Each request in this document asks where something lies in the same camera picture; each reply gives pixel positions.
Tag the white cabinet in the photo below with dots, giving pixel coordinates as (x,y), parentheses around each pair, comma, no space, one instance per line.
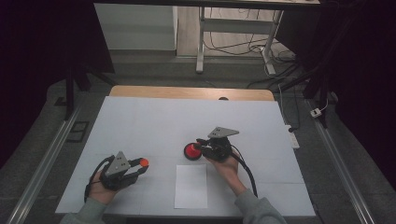
(137,28)

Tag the aluminium floor rail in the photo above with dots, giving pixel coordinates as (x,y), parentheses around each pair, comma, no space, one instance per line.
(43,168)
(341,165)

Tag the round red ink pad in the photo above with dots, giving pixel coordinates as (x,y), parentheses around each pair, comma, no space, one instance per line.
(191,152)

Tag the large white table cover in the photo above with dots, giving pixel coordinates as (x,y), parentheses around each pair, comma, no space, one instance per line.
(149,124)

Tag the small orange stamp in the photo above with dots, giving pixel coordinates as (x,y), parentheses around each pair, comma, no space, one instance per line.
(144,162)

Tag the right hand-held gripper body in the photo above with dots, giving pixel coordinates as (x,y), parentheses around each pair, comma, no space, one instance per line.
(218,149)

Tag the small white paper sheet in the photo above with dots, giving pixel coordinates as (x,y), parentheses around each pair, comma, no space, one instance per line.
(190,186)

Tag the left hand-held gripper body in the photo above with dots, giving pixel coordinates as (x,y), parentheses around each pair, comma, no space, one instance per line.
(116,177)

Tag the person's left hand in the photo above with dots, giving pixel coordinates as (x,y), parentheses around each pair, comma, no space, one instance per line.
(101,193)

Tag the black metal stand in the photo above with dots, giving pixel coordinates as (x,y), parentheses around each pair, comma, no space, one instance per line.
(320,87)
(70,93)

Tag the white power strip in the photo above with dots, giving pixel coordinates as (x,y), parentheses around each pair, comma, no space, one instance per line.
(293,138)

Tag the person's right hand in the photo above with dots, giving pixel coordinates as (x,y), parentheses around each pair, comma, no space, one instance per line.
(229,174)

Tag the dark table grommet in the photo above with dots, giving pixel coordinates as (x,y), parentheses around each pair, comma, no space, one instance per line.
(223,98)

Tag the white desk frame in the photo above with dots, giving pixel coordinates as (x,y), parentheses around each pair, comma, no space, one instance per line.
(236,26)

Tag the small white adapter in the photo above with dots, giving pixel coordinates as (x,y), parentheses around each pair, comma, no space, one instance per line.
(315,113)

